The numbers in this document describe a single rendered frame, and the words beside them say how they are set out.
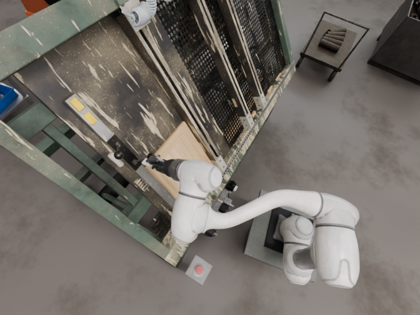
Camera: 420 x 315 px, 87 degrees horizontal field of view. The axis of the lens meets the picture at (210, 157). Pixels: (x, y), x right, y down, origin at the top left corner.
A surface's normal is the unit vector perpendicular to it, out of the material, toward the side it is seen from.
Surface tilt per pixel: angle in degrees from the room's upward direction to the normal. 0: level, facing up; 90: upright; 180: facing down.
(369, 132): 0
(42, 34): 54
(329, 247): 45
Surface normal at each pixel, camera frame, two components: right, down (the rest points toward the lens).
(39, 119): 0.74, 0.12
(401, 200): 0.08, -0.48
